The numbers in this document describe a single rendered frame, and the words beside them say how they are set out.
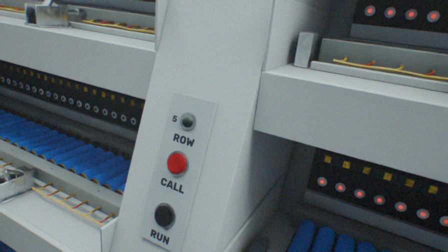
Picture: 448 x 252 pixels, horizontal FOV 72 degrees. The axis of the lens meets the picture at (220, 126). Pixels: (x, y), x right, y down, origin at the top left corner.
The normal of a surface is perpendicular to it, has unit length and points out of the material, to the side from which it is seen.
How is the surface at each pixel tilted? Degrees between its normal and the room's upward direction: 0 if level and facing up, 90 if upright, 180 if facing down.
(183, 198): 90
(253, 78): 90
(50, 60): 108
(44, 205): 18
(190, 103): 90
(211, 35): 90
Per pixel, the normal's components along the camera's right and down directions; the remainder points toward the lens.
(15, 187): 0.88, 0.25
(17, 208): 0.11, -0.93
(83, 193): -0.47, 0.26
